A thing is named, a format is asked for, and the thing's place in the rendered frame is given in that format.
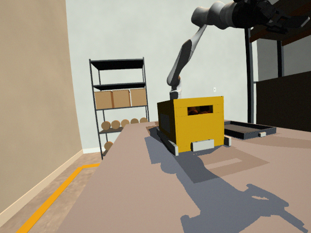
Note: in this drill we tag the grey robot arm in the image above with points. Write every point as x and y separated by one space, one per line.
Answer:
218 14

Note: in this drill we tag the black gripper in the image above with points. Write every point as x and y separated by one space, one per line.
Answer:
248 13

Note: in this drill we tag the yellow crate with dividers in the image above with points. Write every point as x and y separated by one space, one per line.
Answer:
182 129

